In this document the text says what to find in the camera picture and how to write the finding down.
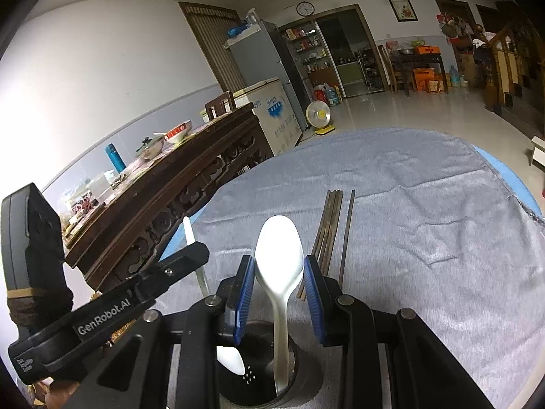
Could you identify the pot with glass lid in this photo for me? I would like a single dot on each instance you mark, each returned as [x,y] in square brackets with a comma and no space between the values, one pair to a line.
[150,148]

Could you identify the dark wooden dining table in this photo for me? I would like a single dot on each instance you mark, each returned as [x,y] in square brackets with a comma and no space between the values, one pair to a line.
[408,61]

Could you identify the person's left hand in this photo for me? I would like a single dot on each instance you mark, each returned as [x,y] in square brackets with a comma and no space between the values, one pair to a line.
[61,396]

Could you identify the slim white plastic spoon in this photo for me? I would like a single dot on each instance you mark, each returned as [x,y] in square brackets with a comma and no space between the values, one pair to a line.
[188,230]

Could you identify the wooden staircase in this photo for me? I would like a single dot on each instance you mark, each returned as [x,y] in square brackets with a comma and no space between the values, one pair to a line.
[506,68]

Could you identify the white low stool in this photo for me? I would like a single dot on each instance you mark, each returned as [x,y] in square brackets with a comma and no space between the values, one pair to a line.
[537,151]

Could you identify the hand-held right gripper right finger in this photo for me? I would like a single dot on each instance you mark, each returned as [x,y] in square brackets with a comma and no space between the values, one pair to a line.
[316,302]

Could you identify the large white plastic spoon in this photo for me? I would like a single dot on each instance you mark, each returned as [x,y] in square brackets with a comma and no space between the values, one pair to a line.
[279,255]

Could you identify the brown wooden door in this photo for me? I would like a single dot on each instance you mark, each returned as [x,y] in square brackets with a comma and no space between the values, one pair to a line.
[213,51]

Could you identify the shelf with bottles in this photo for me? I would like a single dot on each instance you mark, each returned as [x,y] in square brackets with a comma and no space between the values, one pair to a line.
[308,55]

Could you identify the blue water jug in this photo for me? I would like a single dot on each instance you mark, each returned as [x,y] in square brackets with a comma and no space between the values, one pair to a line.
[454,76]

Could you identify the grey refrigerator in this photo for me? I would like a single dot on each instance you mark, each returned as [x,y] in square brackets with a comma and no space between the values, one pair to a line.
[255,59]

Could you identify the dark wooden chopstick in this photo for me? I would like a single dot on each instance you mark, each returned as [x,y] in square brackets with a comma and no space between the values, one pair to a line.
[348,230]
[338,217]
[328,217]
[321,221]
[333,217]

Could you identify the orange cardboard box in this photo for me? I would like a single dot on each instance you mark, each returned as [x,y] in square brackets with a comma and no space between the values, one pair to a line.
[423,80]
[425,49]

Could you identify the clear plastic container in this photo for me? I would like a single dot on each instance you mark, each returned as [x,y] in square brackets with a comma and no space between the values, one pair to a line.
[101,185]

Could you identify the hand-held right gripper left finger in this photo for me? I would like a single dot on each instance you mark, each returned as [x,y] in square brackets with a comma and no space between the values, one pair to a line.
[242,302]

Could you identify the yellow round electric heater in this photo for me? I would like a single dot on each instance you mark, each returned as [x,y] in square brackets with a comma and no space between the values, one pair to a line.
[318,116]

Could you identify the framed wall picture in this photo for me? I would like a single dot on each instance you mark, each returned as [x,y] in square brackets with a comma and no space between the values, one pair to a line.
[402,10]

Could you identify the white chest freezer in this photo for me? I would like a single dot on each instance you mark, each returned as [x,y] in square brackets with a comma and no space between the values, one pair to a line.
[276,115]

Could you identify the carved dark wooden sideboard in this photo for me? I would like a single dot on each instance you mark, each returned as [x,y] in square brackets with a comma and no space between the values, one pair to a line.
[170,187]

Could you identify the dark metal utensil holder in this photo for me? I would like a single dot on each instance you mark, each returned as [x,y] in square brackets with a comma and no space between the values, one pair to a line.
[307,385]

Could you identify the wooden chair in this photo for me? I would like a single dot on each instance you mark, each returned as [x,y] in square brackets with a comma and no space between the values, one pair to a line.
[219,104]

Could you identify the grey tablecloth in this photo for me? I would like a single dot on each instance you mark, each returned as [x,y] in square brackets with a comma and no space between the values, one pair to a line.
[425,221]

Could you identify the blue thermos bottle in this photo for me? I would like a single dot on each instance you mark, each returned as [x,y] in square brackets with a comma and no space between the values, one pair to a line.
[115,157]

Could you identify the small white plastic spoon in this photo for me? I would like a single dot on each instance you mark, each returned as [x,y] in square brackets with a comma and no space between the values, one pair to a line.
[230,358]

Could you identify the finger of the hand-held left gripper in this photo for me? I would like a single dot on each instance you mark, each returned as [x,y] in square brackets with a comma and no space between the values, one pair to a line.
[179,268]

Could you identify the round wall clock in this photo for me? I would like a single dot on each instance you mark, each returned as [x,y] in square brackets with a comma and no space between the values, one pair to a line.
[305,8]

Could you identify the red patterned bowl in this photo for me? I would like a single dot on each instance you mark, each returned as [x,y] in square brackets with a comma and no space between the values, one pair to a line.
[179,133]

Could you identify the glass sliding door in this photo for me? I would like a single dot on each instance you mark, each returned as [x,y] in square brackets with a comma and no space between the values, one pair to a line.
[345,51]

